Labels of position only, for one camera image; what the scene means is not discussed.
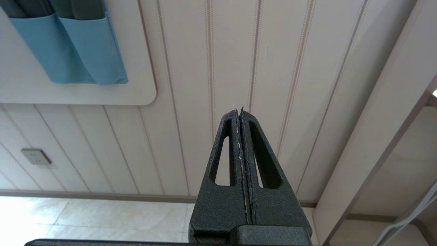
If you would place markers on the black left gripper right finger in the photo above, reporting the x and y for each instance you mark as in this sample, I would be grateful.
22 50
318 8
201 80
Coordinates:
276 208

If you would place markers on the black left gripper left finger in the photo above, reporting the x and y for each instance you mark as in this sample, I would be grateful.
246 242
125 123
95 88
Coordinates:
218 212

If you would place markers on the beige brown shelf unit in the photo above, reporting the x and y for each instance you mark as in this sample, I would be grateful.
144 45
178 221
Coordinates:
375 119

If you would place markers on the blue slippers in holder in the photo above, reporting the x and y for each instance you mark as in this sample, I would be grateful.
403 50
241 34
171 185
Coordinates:
90 51

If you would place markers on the dark grey slipper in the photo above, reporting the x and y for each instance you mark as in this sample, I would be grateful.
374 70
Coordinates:
82 8
25 7

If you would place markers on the white rounded wall board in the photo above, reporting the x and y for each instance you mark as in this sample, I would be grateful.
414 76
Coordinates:
138 68

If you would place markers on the grey wall socket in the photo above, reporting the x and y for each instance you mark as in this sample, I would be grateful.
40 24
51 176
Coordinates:
36 157

